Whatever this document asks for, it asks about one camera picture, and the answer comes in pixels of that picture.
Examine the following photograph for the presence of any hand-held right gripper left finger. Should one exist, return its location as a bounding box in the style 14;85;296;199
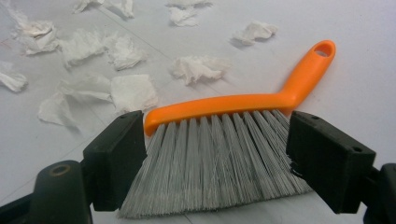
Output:
83;110;148;213

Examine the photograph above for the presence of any white table cover board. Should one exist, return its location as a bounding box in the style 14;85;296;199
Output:
0;0;396;224

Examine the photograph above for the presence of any pile of white paper scraps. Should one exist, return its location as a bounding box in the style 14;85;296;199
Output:
0;0;279;129

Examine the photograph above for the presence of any orange brush with grey bristles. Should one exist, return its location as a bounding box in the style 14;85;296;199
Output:
117;39;337;219

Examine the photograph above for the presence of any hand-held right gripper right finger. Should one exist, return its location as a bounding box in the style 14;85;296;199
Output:
286;110;376;216

